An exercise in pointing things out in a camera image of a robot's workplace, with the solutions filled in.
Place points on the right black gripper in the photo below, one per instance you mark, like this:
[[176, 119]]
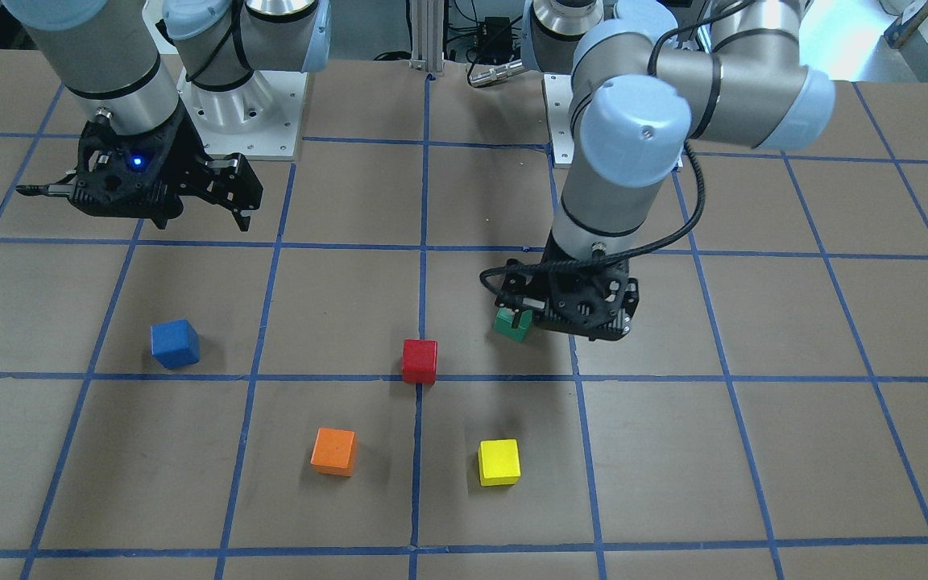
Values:
[[182, 151]]

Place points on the red wooden block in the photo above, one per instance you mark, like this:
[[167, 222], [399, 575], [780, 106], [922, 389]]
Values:
[[419, 361]]

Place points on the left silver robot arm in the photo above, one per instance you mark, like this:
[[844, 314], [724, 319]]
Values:
[[750, 90]]

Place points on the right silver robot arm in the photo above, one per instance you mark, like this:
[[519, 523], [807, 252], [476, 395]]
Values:
[[104, 53]]

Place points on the blue wooden block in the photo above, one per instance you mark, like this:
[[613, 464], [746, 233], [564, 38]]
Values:
[[175, 344]]

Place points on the orange wooden block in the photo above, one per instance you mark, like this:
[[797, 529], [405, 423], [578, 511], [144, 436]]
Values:
[[334, 452]]

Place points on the green wooden block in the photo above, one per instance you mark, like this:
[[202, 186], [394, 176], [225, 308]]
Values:
[[513, 324]]

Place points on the yellow wooden block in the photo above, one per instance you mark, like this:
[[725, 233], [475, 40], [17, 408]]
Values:
[[498, 462]]

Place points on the silver metal cylinder tool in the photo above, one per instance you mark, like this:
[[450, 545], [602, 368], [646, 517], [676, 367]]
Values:
[[496, 74]]

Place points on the black power adapter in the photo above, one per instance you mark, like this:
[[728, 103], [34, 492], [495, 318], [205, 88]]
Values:
[[494, 39]]

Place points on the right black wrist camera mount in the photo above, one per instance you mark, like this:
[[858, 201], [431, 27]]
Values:
[[126, 176]]

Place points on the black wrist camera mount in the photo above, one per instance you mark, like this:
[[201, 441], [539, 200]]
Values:
[[126, 176], [593, 301]]

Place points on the aluminium frame post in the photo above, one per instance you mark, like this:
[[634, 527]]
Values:
[[427, 33]]

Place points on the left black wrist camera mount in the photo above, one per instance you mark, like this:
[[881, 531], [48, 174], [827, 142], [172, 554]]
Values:
[[593, 301]]

